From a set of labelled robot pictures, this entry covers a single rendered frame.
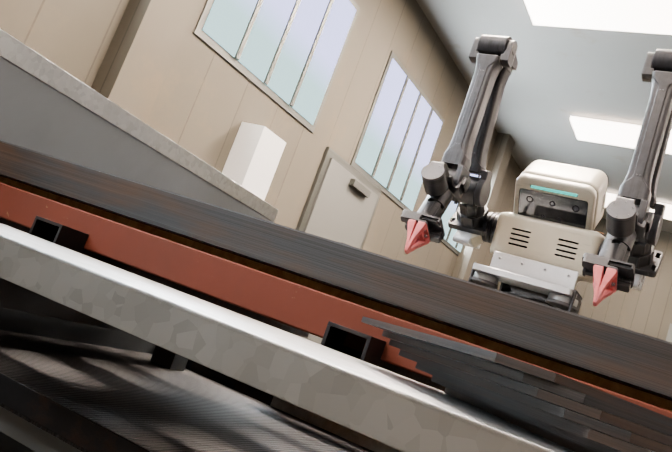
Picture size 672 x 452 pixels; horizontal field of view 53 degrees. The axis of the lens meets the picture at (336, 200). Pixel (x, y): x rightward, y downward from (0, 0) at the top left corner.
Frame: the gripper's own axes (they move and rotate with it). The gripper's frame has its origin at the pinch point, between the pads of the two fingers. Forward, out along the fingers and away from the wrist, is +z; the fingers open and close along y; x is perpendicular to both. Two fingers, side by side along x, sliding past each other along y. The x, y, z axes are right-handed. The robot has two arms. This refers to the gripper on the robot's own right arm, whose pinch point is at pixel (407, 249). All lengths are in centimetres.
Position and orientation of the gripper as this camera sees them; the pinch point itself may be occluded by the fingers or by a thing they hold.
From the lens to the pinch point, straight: 160.9
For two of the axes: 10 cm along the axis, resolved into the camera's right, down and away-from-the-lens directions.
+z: -5.0, 6.8, -5.3
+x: 2.5, 7.0, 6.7
